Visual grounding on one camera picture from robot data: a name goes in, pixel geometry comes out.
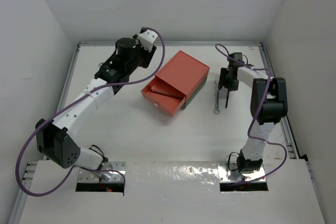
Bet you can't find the green drawer box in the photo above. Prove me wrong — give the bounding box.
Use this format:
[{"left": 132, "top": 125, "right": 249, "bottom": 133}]
[{"left": 180, "top": 77, "right": 207, "bottom": 110}]

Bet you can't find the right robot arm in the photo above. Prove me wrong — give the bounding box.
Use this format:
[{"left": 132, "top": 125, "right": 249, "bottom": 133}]
[{"left": 217, "top": 52, "right": 288, "bottom": 173}]

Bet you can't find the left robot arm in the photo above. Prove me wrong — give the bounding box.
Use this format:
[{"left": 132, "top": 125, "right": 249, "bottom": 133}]
[{"left": 36, "top": 30, "right": 158, "bottom": 170}]

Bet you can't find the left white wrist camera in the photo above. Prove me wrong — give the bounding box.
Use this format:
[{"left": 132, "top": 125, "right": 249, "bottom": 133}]
[{"left": 137, "top": 29, "right": 158, "bottom": 52}]

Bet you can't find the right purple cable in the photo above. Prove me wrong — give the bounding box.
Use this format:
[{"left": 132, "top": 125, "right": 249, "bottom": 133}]
[{"left": 215, "top": 44, "right": 287, "bottom": 183}]

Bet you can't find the purple cable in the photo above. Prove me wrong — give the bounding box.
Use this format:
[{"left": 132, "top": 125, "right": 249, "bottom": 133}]
[
  {"left": 215, "top": 44, "right": 287, "bottom": 183},
  {"left": 15, "top": 27, "right": 166, "bottom": 196}
]

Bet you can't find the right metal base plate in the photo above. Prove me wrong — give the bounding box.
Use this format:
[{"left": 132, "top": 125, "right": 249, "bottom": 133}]
[{"left": 217, "top": 161, "right": 266, "bottom": 183}]

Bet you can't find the metal base plate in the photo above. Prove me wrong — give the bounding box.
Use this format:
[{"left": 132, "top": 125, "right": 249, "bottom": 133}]
[
  {"left": 217, "top": 161, "right": 266, "bottom": 183},
  {"left": 78, "top": 162, "right": 126, "bottom": 183}
]

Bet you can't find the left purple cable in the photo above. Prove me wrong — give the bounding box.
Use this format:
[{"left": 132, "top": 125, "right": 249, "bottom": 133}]
[{"left": 15, "top": 27, "right": 166, "bottom": 196}]

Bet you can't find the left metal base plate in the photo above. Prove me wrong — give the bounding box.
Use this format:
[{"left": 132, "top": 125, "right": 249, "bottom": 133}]
[{"left": 78, "top": 162, "right": 126, "bottom": 183}]

